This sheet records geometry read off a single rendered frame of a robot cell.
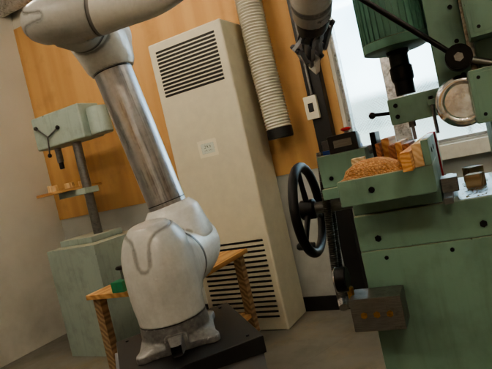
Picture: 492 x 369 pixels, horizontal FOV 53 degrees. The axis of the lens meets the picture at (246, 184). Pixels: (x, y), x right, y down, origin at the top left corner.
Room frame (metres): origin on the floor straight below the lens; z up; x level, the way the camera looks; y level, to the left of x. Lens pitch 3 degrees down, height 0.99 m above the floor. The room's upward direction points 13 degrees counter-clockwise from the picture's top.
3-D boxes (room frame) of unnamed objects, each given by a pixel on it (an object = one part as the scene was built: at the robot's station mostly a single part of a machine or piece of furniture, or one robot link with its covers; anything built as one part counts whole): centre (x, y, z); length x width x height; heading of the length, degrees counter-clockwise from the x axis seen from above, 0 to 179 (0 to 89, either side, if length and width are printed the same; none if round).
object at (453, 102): (1.19, -0.55, 1.02); 0.12 x 0.03 x 0.12; 66
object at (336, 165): (1.42, -0.30, 0.91); 0.15 x 0.14 x 0.09; 156
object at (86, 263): (3.28, 1.02, 0.79); 0.62 x 0.48 x 1.58; 60
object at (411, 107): (1.34, -0.50, 1.03); 0.14 x 0.07 x 0.09; 66
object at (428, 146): (1.33, -0.51, 0.93); 0.60 x 0.02 x 0.06; 156
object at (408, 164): (1.32, -0.46, 0.92); 0.67 x 0.02 x 0.04; 156
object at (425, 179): (1.39, -0.37, 0.87); 0.61 x 0.30 x 0.06; 156
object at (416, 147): (1.33, -0.49, 0.92); 0.60 x 0.02 x 0.05; 156
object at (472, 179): (1.28, -0.58, 0.82); 0.04 x 0.04 x 0.03; 46
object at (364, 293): (1.17, -0.24, 0.58); 0.12 x 0.08 x 0.08; 66
